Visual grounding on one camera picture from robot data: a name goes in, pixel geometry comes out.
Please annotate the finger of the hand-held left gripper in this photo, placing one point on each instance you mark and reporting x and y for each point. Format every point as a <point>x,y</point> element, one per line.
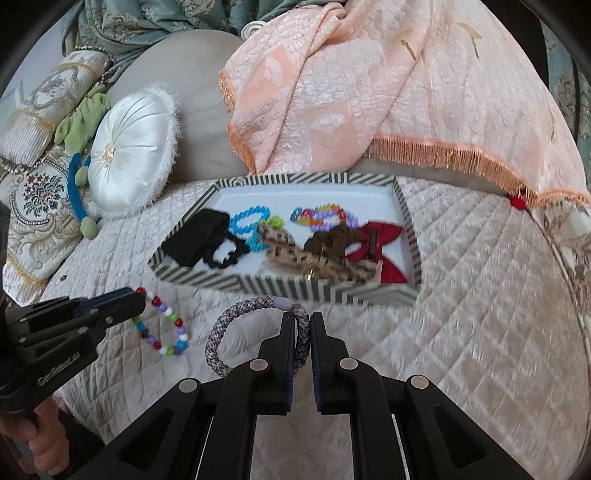
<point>120,314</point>
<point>83,304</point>

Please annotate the peach fringed blanket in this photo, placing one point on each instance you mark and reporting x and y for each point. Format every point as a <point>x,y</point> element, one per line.
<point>392,92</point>

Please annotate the beige sofa backrest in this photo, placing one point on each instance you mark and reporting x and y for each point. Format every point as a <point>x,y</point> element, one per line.
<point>198,92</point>

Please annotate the beige floral cushion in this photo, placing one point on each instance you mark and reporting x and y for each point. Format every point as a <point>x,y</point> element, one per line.
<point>568,249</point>

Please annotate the green plush toy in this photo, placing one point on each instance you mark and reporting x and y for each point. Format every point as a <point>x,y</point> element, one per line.
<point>83,122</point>

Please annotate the red bow hair clip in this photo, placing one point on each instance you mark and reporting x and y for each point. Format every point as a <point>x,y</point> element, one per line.
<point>392,263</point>

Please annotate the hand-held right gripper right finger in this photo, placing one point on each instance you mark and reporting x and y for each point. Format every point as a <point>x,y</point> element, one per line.
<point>315,364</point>

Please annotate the embroidered floral square cushion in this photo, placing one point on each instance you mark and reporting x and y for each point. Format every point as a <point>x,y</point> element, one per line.
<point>41,203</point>

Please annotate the leopard print scarf scrunchie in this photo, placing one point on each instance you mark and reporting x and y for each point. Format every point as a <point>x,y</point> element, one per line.
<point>286,251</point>

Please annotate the striped cardboard box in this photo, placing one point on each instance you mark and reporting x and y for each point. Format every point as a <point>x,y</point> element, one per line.
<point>369,203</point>

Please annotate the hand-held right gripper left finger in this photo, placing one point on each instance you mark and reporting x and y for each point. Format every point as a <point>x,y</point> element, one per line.
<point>290,364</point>

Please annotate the white round satin cushion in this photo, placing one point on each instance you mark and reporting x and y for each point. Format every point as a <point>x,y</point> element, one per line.
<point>129,147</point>

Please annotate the brown scrunchie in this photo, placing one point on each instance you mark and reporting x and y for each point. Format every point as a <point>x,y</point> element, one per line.
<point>332,240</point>

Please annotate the small red object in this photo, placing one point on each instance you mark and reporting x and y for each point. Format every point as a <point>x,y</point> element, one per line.
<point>519,203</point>

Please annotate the black velvet pouch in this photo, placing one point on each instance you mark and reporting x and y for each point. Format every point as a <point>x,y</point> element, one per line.
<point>194,240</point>

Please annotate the person's left hand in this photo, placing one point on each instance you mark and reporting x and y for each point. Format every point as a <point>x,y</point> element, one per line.
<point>46,443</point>

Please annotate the embroidered bolster pillow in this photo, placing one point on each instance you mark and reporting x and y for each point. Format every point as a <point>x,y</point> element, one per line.
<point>46,92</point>

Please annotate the green damask curtain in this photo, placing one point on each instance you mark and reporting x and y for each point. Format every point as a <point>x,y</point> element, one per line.
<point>565,83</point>
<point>138,23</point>

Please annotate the black scrunchie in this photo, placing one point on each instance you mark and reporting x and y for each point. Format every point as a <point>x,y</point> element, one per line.
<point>226,261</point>

